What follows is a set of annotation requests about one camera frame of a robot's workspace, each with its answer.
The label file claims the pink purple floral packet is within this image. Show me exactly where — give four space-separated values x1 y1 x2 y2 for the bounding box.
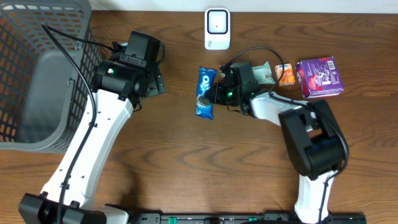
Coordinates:
296 56 344 98

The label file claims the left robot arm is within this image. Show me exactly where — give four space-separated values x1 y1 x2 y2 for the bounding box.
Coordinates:
19 31 165 223

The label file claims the blue Oreo cookie pack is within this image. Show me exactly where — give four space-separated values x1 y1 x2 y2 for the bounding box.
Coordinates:
195 67 217 119

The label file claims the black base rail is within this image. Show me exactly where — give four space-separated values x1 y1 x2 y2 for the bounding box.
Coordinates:
105 205 368 224

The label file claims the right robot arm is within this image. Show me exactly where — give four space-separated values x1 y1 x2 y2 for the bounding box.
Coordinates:
202 62 349 223

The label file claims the teal wet wipes pack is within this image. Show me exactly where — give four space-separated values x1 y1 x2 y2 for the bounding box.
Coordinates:
252 62 275 85

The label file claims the grey plastic mesh basket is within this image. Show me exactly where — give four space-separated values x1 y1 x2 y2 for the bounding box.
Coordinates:
1 0 102 154

